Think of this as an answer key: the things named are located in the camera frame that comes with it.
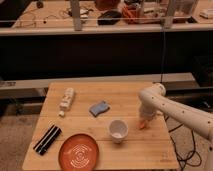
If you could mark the orange plate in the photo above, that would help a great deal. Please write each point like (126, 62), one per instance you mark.
(79, 152)

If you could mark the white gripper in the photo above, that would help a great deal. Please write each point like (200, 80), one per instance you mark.
(146, 112)

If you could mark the blue sponge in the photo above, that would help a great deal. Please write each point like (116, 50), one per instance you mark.
(99, 108)

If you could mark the orange tool on shelf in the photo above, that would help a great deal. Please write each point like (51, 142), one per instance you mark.
(130, 15)

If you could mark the left metal post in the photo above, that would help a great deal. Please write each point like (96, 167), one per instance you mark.
(75, 8)

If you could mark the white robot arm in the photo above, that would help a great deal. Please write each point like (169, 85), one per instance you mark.
(153, 99)

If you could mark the right metal post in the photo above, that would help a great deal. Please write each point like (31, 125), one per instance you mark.
(169, 15)

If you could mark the black mouse on shelf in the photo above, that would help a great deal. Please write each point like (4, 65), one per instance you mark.
(110, 17)

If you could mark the white bottle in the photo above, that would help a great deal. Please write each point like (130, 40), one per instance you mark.
(66, 101)

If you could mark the black striped box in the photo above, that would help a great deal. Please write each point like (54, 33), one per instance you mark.
(46, 141)

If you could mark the white cup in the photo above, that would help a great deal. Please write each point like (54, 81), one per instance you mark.
(118, 130)

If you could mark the orange pepper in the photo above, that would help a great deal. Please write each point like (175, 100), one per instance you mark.
(142, 124)

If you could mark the metal post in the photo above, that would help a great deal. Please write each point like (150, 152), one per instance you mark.
(75, 8)
(169, 15)

